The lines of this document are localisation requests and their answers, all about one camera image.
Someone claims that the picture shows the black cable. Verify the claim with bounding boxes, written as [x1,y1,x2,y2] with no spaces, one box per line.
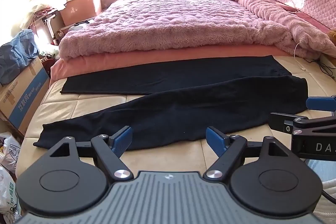
[312,56,336,78]

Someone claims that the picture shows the white plastic bag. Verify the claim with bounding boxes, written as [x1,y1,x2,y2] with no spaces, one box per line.
[0,166,22,223]
[0,132,22,180]

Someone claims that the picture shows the pink plastic storage box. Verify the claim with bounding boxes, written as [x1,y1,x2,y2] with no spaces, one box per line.
[60,0,102,27]

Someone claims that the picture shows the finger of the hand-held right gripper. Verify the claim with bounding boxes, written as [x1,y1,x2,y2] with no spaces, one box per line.
[270,112,336,135]
[306,95,336,111]

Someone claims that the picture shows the salmon pink bed sheet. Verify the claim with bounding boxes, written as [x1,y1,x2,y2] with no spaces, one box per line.
[50,44,292,83]

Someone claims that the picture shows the blue printed cardboard box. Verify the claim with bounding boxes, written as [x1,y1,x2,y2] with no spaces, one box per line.
[0,56,51,136]

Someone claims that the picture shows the white cloth pile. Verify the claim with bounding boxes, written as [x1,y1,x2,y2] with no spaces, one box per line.
[20,0,68,28]

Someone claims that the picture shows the lilac fluffy blanket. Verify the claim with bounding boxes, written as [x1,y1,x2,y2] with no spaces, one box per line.
[58,0,297,60]

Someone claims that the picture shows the red printed cloth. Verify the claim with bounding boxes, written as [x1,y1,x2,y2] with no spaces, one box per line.
[39,53,61,75]

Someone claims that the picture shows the pink ruffled comforter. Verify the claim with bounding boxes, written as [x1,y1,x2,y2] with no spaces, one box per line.
[199,0,336,59]

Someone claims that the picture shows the blue plastic bag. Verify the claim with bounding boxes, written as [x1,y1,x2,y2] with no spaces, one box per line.
[0,29,40,86]

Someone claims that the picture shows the white corrugated hose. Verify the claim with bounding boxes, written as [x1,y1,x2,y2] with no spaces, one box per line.
[321,179,336,214]

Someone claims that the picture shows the black pants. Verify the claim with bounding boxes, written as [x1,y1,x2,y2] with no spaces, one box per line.
[33,55,308,150]

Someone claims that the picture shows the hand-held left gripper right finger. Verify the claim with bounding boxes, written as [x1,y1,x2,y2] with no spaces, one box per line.
[204,126,288,181]

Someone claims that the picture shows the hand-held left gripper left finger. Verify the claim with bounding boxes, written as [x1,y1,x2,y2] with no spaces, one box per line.
[49,126,134,181]

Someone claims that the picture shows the white charging cable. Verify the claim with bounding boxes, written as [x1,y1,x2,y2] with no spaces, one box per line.
[293,42,308,73]

